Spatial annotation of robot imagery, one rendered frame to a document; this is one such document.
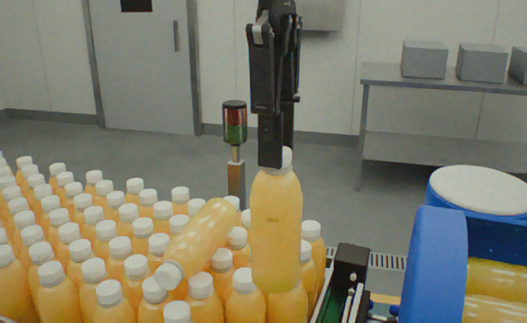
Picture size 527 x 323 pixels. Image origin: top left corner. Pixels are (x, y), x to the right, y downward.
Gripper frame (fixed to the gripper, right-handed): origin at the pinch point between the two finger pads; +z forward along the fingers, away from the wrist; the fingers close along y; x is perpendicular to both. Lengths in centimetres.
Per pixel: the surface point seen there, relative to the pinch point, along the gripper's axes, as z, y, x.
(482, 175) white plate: 33, 73, -38
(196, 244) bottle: 20.4, 1.2, 13.5
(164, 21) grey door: 16, 310, 221
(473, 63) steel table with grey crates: 33, 274, -54
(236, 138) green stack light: 19, 43, 25
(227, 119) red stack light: 14, 42, 27
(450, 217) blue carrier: 13.2, 10.4, -23.1
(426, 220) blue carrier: 13.1, 8.3, -19.6
